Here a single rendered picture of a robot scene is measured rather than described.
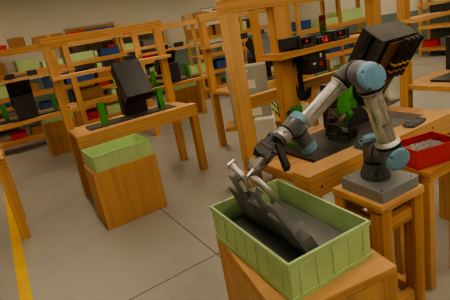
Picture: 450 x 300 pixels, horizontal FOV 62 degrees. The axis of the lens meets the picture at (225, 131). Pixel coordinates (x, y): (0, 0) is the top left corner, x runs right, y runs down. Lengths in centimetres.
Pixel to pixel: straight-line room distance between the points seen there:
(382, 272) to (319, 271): 26
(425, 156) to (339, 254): 108
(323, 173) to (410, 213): 48
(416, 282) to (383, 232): 48
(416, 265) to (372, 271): 73
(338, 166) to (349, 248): 81
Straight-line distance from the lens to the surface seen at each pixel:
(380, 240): 205
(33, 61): 866
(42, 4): 1188
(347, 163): 236
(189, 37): 996
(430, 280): 280
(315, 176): 218
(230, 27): 246
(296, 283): 147
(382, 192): 195
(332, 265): 155
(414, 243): 227
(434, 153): 249
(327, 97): 180
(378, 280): 165
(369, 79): 169
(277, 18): 269
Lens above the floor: 179
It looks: 16 degrees down
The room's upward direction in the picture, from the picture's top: 10 degrees counter-clockwise
